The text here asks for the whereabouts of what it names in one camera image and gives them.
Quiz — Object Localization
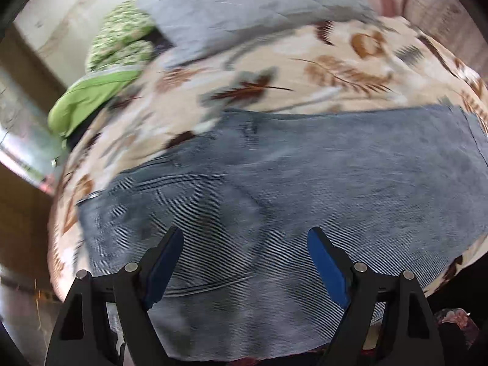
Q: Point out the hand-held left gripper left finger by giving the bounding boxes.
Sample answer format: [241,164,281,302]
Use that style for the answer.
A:
[45,226,184,366]

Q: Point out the dark floral cloth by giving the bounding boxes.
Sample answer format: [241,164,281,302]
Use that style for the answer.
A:
[435,307,482,351]

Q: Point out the lime green quilt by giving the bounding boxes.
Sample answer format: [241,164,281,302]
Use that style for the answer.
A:
[48,69,140,140]

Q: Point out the grey pillow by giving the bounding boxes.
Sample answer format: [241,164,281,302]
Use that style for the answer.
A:
[135,0,386,65]

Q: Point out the grey denim garment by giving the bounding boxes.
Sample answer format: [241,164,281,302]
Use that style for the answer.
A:
[76,103,488,361]

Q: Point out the striped beige cushion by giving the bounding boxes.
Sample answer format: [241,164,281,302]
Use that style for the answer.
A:
[400,0,477,69]

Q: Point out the leaf print fleece blanket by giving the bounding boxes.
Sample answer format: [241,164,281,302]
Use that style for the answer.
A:
[48,15,488,302]

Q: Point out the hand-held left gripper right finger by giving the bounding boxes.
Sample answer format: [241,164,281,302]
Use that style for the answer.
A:
[307,226,446,366]

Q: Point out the green patterned pillow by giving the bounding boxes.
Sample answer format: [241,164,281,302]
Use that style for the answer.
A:
[86,0,157,73]

